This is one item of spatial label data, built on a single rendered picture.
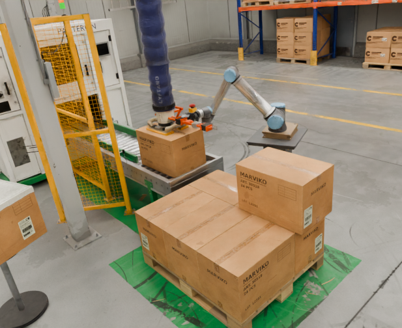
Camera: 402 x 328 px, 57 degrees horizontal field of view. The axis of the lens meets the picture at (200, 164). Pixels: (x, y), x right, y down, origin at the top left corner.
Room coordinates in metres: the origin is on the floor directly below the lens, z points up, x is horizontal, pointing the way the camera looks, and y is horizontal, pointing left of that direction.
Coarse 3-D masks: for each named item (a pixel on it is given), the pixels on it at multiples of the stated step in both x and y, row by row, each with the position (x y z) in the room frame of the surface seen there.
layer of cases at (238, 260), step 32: (192, 192) 2.92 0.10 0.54; (224, 192) 2.86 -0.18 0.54; (160, 224) 2.47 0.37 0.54; (192, 224) 2.42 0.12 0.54; (224, 224) 2.37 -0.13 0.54; (256, 224) 2.32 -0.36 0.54; (320, 224) 2.36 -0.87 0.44; (160, 256) 2.48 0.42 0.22; (192, 256) 2.13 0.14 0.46; (224, 256) 1.99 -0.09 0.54; (256, 256) 1.95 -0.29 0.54; (288, 256) 2.10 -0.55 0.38; (224, 288) 1.88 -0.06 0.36; (256, 288) 1.88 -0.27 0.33
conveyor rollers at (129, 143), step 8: (104, 128) 5.08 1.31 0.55; (120, 136) 4.71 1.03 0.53; (128, 136) 4.68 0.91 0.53; (120, 144) 4.39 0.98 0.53; (128, 144) 4.37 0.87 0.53; (136, 144) 4.34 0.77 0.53; (112, 152) 4.13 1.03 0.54; (136, 152) 4.03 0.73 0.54; (128, 160) 3.85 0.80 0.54; (208, 160) 3.56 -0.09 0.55; (168, 176) 3.30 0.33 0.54
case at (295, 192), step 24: (240, 168) 2.53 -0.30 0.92; (264, 168) 2.44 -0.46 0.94; (288, 168) 2.39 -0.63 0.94; (312, 168) 2.35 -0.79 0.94; (240, 192) 2.55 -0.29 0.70; (264, 192) 2.36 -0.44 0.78; (288, 192) 2.20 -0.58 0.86; (312, 192) 2.19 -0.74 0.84; (264, 216) 2.37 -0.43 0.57; (288, 216) 2.20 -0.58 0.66; (312, 216) 2.19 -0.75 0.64
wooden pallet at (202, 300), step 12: (144, 252) 2.68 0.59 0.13; (156, 264) 2.62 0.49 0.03; (312, 264) 2.30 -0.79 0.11; (168, 276) 2.46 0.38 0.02; (180, 288) 2.30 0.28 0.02; (192, 288) 2.17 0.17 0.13; (288, 288) 2.10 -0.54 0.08; (204, 300) 2.14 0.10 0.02; (216, 312) 2.01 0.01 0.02; (228, 324) 1.88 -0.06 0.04; (240, 324) 1.78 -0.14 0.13
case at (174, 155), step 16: (144, 128) 3.66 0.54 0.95; (192, 128) 3.48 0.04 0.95; (144, 144) 3.57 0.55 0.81; (160, 144) 3.34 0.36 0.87; (176, 144) 3.23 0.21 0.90; (192, 144) 3.36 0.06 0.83; (144, 160) 3.61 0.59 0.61; (160, 160) 3.37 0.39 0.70; (176, 160) 3.21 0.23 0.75; (192, 160) 3.34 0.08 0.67; (176, 176) 3.20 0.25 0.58
